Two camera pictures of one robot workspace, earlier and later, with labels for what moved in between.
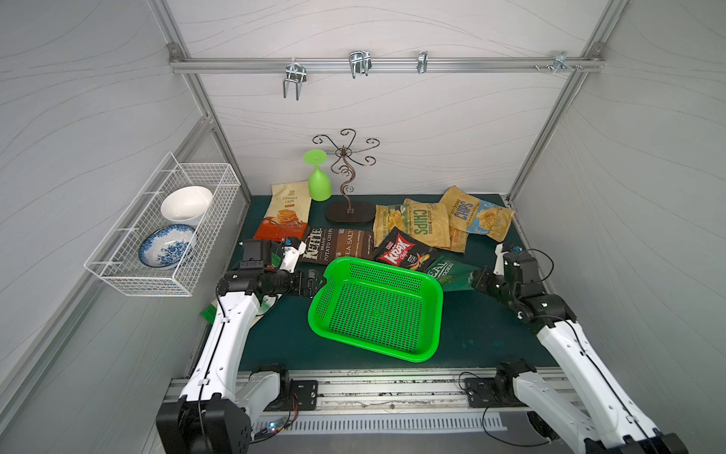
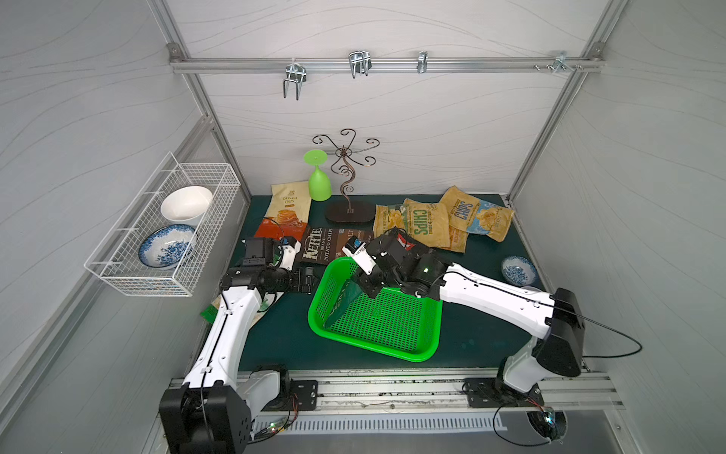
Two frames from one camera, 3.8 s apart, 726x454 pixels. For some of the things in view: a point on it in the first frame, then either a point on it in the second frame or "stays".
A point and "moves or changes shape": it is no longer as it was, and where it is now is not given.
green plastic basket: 387,310 stays
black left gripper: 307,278 stays
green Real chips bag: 453,273 moves or changes shape
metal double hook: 296,73 stays
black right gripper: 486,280 to 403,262
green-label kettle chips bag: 424,221 stays
